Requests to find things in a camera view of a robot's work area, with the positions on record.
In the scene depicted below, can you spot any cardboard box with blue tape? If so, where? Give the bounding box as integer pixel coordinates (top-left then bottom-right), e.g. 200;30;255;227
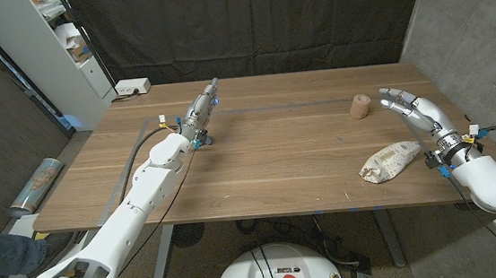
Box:
65;35;93;64

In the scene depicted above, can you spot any rolled silver cylinder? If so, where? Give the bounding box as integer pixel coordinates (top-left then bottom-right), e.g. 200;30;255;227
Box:
3;156;67;219

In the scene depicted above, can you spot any black fabric curtain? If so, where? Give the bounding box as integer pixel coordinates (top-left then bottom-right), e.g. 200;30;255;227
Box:
63;0;436;93

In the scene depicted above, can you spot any white leaf-print pen bag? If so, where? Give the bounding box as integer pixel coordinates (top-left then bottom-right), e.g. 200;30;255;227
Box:
356;139;424;187

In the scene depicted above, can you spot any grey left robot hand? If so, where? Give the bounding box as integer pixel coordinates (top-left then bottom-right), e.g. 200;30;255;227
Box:
175;77;225;145

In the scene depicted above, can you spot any grey table leg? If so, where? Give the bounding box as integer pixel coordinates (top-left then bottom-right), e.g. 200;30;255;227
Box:
370;205;408;271
149;224;179;278

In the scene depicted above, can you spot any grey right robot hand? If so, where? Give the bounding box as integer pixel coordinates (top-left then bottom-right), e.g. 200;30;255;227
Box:
377;79;482;174

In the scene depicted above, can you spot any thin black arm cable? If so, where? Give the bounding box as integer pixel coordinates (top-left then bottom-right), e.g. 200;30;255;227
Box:
445;169;496;274
108;148;206;277

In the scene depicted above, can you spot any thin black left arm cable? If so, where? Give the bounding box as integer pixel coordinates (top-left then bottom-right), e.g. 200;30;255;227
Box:
108;148;206;277

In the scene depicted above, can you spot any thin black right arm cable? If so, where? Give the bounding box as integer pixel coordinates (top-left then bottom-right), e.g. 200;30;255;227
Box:
445;169;496;274

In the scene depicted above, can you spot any black round floor object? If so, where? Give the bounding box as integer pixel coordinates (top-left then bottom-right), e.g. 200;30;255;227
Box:
170;222;208;249

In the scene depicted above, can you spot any tan cork-textured cup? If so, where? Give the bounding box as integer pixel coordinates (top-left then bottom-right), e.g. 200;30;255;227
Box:
347;92;374;121

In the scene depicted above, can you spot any white power strip box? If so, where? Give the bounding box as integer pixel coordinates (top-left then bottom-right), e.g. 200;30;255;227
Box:
114;76;153;98

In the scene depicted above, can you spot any white shelf cabinet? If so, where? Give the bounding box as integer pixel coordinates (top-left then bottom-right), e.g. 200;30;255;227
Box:
0;0;121;139

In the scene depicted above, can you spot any small blue plastic object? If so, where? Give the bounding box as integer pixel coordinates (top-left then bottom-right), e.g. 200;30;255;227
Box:
196;130;214;148

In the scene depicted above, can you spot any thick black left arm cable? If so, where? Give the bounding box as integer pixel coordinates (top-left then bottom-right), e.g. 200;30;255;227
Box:
113;124;178;206

